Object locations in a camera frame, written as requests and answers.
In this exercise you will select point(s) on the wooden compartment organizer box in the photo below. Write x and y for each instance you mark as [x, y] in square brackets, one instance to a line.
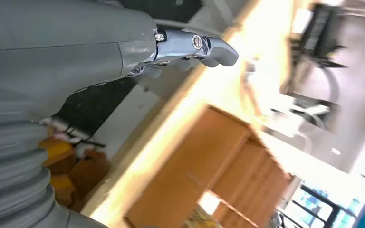
[182, 163]

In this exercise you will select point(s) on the black handheld controller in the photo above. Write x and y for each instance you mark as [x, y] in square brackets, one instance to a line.
[318, 34]

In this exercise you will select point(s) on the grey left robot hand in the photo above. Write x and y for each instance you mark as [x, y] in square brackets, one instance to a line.
[59, 47]

